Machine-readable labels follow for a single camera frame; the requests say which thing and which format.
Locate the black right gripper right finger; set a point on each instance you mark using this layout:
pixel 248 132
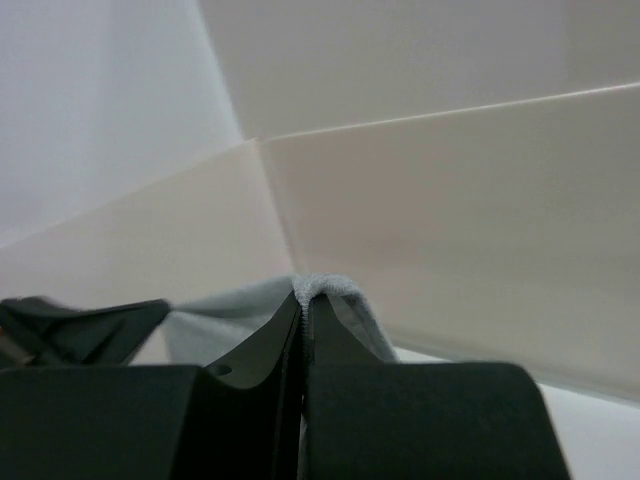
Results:
pixel 372 419

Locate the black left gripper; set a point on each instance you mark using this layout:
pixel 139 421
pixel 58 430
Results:
pixel 36 331

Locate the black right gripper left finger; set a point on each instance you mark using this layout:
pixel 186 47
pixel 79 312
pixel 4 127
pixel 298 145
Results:
pixel 235 418

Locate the grey tank top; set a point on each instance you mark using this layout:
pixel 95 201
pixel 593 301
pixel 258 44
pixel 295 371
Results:
pixel 202 331

